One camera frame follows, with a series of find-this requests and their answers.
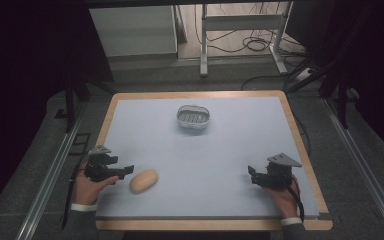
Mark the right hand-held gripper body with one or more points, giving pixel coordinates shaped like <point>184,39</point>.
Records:
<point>276,175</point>

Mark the dark curtain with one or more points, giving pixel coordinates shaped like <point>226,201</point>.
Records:
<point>376,60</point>
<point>16,66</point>

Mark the white power strip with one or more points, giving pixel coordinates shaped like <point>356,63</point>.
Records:
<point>304,74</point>

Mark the person's left hand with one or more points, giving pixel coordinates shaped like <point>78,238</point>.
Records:
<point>88,190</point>

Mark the tan oval bread roll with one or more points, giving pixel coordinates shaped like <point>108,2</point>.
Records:
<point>143,181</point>

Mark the aluminium rail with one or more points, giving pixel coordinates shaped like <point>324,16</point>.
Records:
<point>363,166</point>
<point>48,180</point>

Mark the black metal stand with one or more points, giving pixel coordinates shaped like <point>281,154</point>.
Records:
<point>70,106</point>
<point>341,100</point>

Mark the grey cabinet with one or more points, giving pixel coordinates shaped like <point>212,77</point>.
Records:
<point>133,30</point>

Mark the person's right hand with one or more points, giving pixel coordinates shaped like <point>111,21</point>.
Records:
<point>285,200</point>

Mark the white metal desk frame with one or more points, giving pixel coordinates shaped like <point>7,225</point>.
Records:
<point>243,22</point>

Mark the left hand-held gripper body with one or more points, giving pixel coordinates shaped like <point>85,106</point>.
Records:
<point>97,168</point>

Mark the light blue table mat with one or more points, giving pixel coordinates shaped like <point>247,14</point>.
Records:
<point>206,156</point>

